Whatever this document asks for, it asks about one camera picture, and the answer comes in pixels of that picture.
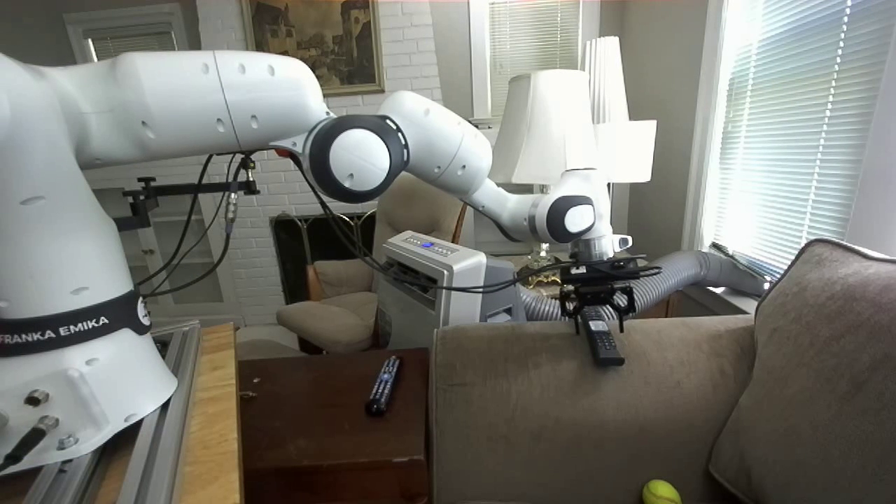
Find beige sofa cushion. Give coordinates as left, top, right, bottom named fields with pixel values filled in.
left=709, top=234, right=896, bottom=504

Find aluminium frame rail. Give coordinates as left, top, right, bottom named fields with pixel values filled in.
left=16, top=320, right=205, bottom=504

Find white framed window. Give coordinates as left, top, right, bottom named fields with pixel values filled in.
left=65, top=0, right=202, bottom=66

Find white shade glass table lamp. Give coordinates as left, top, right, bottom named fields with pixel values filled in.
left=490, top=66, right=611, bottom=289

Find dark brown wooden side table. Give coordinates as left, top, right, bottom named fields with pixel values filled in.
left=234, top=348, right=433, bottom=504

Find framed painting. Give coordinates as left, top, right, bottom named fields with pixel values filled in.
left=241, top=0, right=385, bottom=97

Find beige fabric sofa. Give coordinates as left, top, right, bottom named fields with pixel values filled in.
left=429, top=311, right=762, bottom=504

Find light wooden workbench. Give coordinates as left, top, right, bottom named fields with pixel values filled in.
left=171, top=320, right=245, bottom=504

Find beige lamp table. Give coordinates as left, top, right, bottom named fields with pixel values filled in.
left=499, top=250, right=749, bottom=320

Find beige armchair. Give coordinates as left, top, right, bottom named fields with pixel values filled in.
left=275, top=170, right=485, bottom=355

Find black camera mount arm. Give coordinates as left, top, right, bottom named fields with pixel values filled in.
left=119, top=150, right=263, bottom=227

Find black fireplace screen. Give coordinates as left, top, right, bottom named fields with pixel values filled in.
left=268, top=206, right=380, bottom=304

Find white window blinds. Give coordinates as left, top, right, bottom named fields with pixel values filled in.
left=710, top=0, right=896, bottom=276

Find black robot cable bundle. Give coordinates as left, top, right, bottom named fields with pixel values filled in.
left=135, top=149, right=567, bottom=302

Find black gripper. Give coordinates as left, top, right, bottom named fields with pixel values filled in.
left=557, top=275, right=637, bottom=337

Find white portable air conditioner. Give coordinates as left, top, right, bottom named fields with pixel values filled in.
left=374, top=229, right=490, bottom=352

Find yellow tennis ball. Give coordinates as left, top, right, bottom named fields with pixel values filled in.
left=640, top=475, right=683, bottom=504

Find grey flexible exhaust hose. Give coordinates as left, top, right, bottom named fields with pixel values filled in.
left=485, top=247, right=777, bottom=324

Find black remote with blue buttons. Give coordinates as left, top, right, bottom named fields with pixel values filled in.
left=363, top=352, right=406, bottom=421

